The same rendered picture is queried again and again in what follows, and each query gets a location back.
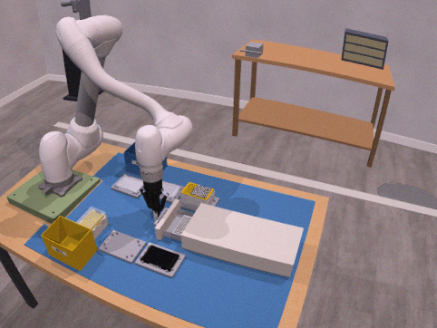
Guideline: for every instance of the blue box with label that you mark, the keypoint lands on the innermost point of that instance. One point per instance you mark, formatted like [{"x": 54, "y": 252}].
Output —
[{"x": 131, "y": 162}]

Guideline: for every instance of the yellow open-top bin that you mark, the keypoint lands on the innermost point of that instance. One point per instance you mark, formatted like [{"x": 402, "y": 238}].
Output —
[{"x": 68, "y": 234}]

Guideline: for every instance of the blue bench mat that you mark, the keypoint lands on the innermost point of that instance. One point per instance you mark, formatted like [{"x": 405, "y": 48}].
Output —
[{"x": 206, "y": 291}]

